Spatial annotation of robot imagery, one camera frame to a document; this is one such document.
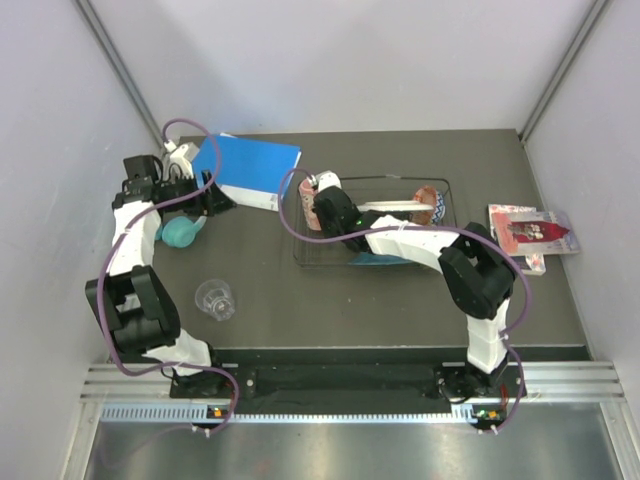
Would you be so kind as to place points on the white watermelon plate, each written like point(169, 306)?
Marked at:
point(396, 206)

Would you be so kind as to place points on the aluminium front rail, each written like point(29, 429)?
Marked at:
point(149, 400)

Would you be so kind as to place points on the teal embossed plate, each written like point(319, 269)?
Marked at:
point(373, 260)

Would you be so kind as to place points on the clear plastic cup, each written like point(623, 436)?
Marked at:
point(214, 298)

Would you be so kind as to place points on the grey wire dish rack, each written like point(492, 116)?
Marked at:
point(363, 189)

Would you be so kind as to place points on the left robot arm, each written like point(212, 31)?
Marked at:
point(130, 303)

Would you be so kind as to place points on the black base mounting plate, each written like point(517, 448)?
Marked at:
point(455, 382)

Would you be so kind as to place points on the red illustrated book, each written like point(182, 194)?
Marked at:
point(522, 231)

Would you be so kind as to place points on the orange blue patterned bowl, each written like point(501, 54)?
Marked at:
point(431, 197)

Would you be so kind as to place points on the blue folder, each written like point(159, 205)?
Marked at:
point(251, 170)

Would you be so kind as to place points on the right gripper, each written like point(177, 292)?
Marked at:
point(321, 218)

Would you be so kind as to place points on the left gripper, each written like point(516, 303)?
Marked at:
point(210, 201)

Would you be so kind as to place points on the red translucent mug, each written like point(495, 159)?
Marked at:
point(307, 194)

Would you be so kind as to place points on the teal cat-ear headphones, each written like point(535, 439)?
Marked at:
point(180, 232)

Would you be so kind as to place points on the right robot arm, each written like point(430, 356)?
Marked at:
point(478, 277)

